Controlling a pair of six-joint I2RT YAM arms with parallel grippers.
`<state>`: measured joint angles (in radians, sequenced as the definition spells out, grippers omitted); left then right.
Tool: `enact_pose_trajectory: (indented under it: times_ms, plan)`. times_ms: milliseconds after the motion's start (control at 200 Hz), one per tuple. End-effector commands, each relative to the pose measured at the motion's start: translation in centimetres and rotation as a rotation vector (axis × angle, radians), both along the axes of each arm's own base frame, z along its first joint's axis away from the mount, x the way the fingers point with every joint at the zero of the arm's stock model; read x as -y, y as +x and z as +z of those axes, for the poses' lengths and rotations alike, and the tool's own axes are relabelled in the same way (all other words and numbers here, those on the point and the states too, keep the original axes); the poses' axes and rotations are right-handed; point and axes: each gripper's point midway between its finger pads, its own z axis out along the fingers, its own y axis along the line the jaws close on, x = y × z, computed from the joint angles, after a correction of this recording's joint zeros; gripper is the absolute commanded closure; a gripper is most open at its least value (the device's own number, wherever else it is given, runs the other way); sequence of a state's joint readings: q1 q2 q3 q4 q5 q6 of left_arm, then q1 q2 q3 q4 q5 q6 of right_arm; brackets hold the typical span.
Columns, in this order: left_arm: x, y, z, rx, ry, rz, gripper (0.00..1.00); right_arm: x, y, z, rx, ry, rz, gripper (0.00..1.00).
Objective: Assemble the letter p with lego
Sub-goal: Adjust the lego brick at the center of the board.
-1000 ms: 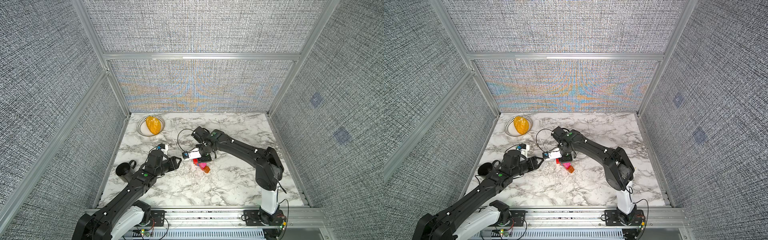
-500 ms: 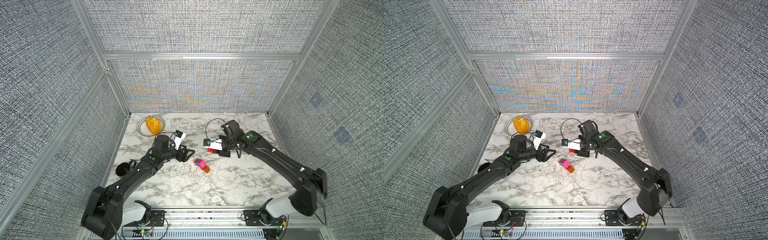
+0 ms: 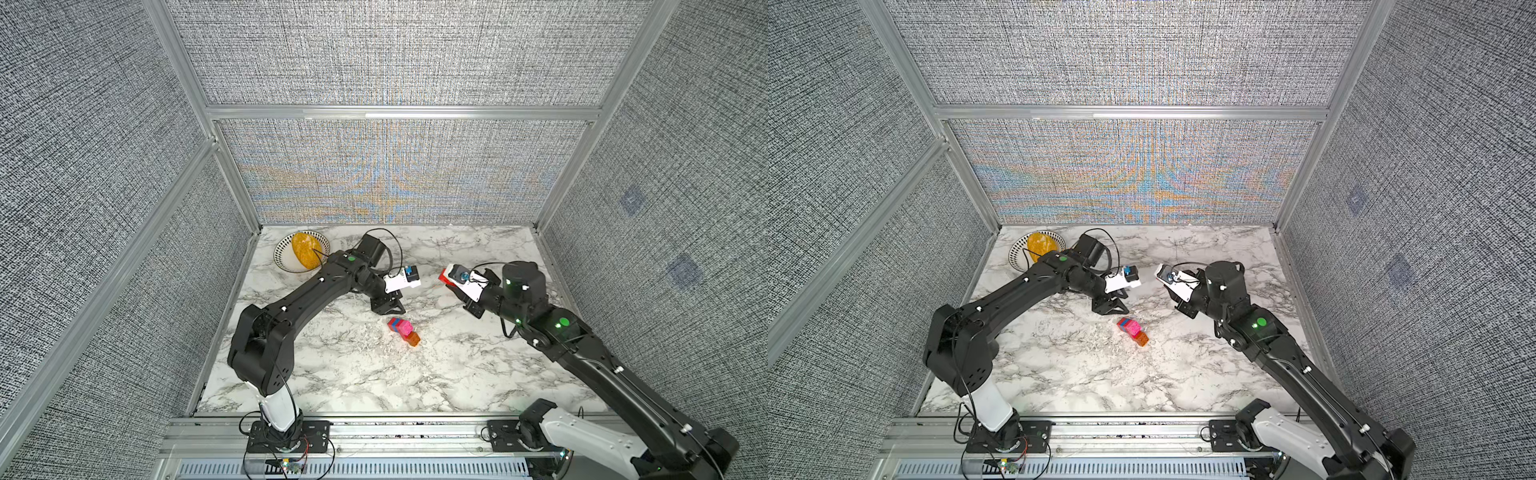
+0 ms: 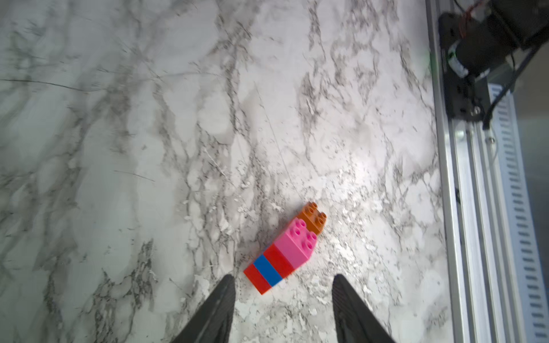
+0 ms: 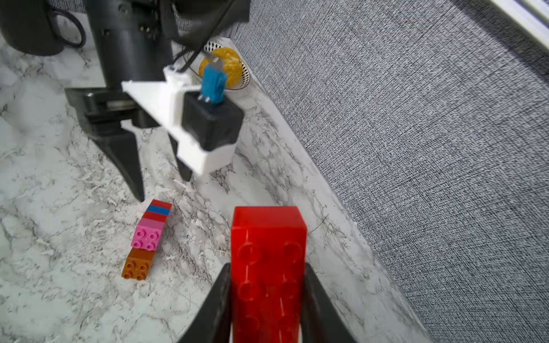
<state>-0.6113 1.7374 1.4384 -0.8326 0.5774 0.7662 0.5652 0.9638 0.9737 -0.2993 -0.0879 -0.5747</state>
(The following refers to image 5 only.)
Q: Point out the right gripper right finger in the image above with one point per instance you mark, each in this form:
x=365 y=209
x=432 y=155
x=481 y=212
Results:
x=319 y=320

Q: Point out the yellow orange sponge ball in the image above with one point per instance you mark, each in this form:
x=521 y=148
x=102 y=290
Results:
x=232 y=65

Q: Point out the blue small lego brick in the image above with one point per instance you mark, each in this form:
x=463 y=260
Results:
x=158 y=210

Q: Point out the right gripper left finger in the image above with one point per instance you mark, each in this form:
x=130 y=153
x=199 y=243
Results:
x=213 y=320

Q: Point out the red small lego brick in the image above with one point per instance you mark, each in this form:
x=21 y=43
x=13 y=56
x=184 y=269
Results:
x=161 y=204

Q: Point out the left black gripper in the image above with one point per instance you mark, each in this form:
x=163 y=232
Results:
x=100 y=113

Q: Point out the striped white bowl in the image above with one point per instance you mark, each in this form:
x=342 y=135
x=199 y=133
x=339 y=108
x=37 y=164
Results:
x=201 y=62

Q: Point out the pink small lego brick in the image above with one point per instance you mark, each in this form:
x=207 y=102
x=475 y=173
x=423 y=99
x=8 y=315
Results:
x=147 y=234

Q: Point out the orange small lego brick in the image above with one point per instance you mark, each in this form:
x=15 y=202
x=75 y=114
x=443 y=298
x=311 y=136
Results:
x=138 y=264

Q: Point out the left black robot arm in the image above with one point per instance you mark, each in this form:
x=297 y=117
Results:
x=133 y=41

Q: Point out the black cup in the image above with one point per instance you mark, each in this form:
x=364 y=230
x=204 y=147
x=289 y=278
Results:
x=31 y=27

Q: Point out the red long lego brick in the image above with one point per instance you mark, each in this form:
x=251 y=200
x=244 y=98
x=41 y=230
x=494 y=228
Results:
x=267 y=270
x=155 y=217

